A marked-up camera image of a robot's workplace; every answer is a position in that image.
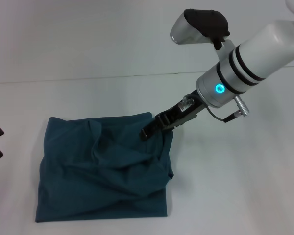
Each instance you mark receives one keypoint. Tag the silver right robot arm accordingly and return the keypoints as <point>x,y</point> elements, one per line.
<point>247,58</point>

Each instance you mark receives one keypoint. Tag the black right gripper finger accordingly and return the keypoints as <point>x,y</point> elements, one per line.
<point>152,128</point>

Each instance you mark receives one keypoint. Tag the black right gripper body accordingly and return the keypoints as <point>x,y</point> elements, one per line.
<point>181,111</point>

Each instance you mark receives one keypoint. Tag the teal T-shirt with FREE! print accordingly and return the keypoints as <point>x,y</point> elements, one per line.
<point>103,171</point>

